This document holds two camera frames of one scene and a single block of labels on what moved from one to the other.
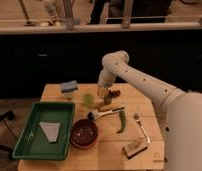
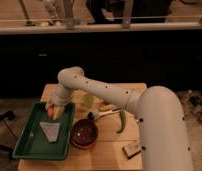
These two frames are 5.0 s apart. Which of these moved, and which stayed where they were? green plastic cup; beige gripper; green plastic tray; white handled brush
Moved: beige gripper
Stayed: green plastic tray; green plastic cup; white handled brush
